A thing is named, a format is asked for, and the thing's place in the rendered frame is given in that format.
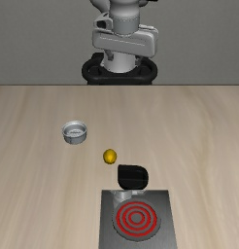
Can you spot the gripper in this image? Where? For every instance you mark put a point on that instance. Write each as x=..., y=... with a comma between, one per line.
x=124, y=42

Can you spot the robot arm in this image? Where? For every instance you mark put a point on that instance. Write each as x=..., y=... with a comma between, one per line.
x=119, y=64

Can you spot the grey ramekin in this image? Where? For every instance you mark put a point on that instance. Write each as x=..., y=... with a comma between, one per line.
x=74, y=132

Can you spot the yellow lemon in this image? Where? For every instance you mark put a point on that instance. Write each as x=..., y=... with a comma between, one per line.
x=109, y=156

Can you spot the grey stove plate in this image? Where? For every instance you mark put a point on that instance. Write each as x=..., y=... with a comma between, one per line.
x=137, y=220

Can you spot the black rounded block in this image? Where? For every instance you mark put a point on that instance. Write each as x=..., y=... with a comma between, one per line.
x=132, y=177

